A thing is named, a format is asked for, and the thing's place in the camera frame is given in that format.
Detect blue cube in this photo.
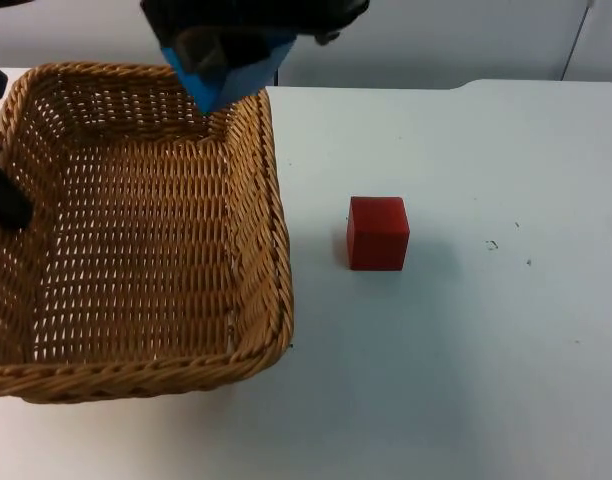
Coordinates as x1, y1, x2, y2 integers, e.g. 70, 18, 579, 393
159, 30, 298, 117

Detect pale wicker basket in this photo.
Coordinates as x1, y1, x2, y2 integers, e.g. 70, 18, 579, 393
0, 60, 295, 405

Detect red cube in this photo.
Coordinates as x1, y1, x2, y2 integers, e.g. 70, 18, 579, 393
345, 195, 412, 273

